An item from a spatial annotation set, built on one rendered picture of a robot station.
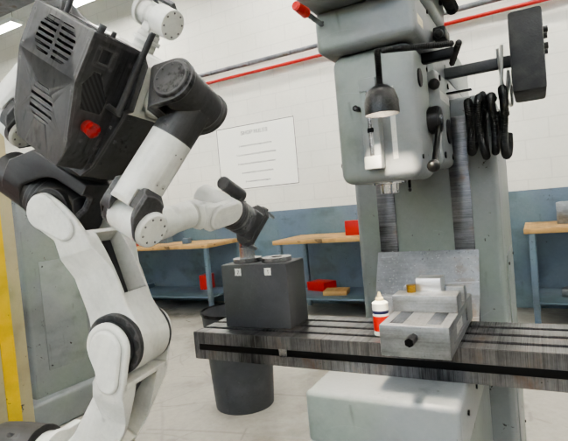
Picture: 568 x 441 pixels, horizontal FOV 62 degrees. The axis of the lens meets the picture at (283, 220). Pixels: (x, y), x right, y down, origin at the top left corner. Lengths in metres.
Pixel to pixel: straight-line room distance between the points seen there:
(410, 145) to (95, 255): 0.76
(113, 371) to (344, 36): 0.92
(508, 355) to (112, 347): 0.85
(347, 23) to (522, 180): 4.35
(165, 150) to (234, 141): 5.55
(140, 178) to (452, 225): 1.00
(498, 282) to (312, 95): 4.71
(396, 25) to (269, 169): 5.15
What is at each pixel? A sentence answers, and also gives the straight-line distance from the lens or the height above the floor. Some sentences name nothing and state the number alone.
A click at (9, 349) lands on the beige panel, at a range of 2.44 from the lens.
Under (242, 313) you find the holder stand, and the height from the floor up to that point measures 0.97.
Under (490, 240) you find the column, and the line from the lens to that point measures 1.59.
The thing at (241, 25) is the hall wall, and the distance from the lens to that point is 6.75.
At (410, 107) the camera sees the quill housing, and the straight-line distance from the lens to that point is 1.17.
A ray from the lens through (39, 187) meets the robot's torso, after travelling 1.27.
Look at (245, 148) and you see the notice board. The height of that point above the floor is 2.06.
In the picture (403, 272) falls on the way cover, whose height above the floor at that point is 1.02.
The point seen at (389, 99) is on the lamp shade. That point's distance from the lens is 1.02.
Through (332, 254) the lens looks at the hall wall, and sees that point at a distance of 5.89.
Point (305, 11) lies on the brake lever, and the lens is 1.14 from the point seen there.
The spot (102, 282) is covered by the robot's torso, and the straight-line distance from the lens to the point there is 1.17.
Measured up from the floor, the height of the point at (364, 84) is 1.54.
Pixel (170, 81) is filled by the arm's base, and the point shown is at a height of 1.53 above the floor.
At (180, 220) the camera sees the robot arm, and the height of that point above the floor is 1.26.
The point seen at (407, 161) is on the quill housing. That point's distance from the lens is 1.15.
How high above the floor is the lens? 1.28
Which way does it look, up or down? 2 degrees down
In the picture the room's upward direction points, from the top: 5 degrees counter-clockwise
